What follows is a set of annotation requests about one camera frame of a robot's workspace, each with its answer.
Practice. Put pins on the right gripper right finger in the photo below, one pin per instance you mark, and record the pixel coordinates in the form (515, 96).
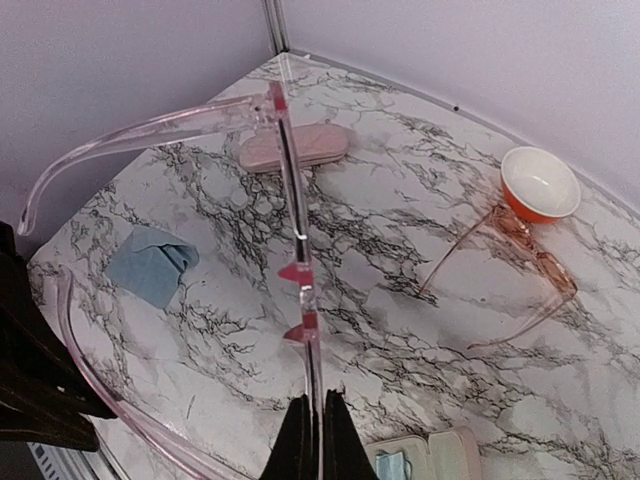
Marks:
(344, 456)

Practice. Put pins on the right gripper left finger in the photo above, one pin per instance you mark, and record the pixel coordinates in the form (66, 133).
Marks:
(291, 455)

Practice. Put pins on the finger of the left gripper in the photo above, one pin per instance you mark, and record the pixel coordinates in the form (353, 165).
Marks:
(44, 397)

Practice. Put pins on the light blue cleaning cloth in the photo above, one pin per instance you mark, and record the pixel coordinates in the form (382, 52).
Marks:
(392, 466)

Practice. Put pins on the pink hard glasses case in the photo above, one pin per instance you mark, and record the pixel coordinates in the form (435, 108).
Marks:
(447, 455)

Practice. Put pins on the pink transparent sunglasses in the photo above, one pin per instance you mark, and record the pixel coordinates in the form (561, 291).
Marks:
(509, 239)

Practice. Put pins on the pink soft glasses case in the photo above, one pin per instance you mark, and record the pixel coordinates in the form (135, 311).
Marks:
(316, 144)

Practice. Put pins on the orange white bowl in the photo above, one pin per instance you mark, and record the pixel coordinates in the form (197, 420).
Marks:
(538, 186)

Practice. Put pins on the front aluminium rail base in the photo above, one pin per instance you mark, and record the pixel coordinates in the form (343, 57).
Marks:
(67, 464)

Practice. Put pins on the left aluminium frame post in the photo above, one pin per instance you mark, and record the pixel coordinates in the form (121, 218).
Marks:
(275, 19)

